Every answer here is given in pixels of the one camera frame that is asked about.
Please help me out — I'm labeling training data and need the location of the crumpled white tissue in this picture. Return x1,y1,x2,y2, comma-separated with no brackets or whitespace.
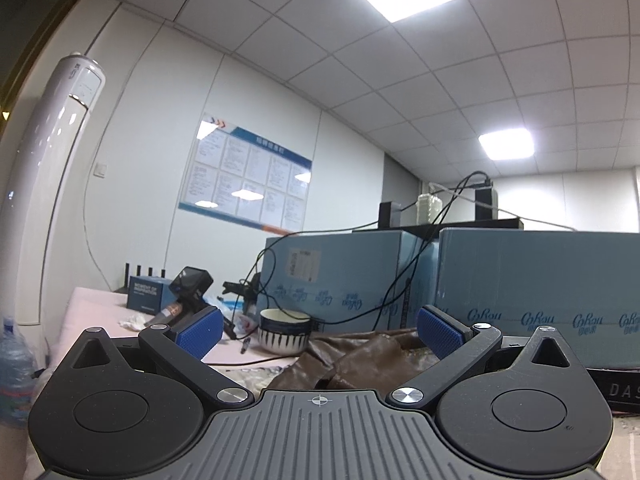
118,311,153,333

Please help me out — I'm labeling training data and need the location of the small blue product box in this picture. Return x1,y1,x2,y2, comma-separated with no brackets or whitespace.
126,276,176,314

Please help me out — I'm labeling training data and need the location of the black handheld scanner device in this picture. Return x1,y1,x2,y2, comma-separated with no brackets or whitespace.
145,266,214,327

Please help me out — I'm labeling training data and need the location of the black router with antennas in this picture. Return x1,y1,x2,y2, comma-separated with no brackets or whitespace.
115,262,166,294

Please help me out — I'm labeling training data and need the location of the striped ceramic bowl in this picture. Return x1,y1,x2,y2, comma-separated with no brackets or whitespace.
258,309,314,356

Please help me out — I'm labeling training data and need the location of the black monitor stand shelf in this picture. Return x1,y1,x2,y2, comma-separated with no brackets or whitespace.
352,188,524,240

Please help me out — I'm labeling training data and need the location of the large blue cardboard box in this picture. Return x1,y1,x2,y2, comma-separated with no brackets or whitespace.
435,229,639,368

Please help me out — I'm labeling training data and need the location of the white power adapter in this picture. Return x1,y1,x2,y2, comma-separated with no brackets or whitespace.
416,193,442,226

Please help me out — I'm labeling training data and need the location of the water bottle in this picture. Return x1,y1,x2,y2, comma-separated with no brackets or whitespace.
0,316,36,429

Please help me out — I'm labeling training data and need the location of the black keyboard box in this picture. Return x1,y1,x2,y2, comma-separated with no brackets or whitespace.
588,368,640,414

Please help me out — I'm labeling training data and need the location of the white floor air conditioner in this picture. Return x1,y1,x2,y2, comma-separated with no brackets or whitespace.
1,53,106,326

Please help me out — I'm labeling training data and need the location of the black cable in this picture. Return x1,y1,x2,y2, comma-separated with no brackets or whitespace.
241,170,494,326

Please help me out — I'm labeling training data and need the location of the blue framed wall poster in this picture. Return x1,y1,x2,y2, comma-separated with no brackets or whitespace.
178,114,312,233

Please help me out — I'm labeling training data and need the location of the wall light switch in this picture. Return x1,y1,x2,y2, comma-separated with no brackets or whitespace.
93,162,107,179

